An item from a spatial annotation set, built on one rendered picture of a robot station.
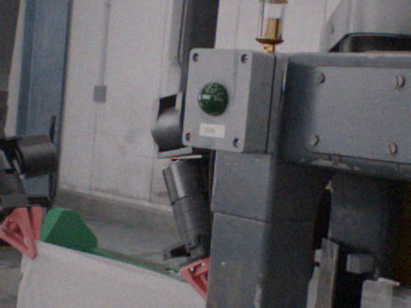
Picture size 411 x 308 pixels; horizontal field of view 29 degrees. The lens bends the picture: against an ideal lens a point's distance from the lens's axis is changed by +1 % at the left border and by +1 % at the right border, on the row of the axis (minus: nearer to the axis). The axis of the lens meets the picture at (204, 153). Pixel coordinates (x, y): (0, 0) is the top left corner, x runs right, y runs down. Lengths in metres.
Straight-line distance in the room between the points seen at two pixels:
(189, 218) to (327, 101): 0.36
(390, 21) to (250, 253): 0.27
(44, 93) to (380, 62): 8.67
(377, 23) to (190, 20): 0.32
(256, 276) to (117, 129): 8.03
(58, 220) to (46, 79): 3.21
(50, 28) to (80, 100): 0.88
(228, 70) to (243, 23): 6.91
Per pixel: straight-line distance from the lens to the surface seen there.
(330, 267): 0.90
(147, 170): 8.37
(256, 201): 0.72
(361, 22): 0.81
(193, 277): 1.00
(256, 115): 0.68
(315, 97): 0.69
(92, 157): 9.06
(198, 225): 0.98
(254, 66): 0.68
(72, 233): 6.45
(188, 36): 1.03
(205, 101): 0.68
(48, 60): 9.29
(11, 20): 1.46
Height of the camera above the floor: 1.27
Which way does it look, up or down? 3 degrees down
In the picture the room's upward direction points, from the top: 5 degrees clockwise
